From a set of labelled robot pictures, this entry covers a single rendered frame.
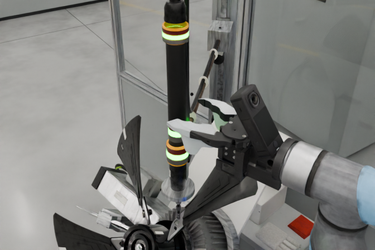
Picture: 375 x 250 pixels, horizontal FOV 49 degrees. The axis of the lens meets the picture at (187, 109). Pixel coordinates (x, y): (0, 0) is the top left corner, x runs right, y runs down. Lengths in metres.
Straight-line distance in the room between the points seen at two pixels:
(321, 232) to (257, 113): 0.21
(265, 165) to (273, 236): 0.90
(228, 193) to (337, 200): 0.38
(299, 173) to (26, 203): 2.60
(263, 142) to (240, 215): 0.62
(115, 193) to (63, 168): 1.93
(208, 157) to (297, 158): 0.71
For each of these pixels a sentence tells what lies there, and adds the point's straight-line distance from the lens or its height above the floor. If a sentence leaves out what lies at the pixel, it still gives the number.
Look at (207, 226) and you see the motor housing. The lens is 1.20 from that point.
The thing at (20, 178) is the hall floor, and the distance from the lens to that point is 3.30.
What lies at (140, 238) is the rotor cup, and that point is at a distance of 1.08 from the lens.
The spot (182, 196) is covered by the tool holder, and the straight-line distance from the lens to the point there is 0.86.
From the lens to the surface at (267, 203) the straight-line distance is 1.58.
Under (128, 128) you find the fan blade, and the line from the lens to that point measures 1.20.
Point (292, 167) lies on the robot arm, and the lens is 0.64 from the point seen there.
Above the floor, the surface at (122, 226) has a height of 1.10.
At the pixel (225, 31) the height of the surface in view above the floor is 1.58.
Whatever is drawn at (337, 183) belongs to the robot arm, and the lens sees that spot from 0.62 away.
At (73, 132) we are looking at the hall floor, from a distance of 3.64.
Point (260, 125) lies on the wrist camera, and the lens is 0.65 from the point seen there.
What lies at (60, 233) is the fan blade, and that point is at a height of 1.09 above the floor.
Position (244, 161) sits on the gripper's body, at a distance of 0.68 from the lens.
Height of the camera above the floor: 2.06
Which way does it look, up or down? 33 degrees down
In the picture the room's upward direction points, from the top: straight up
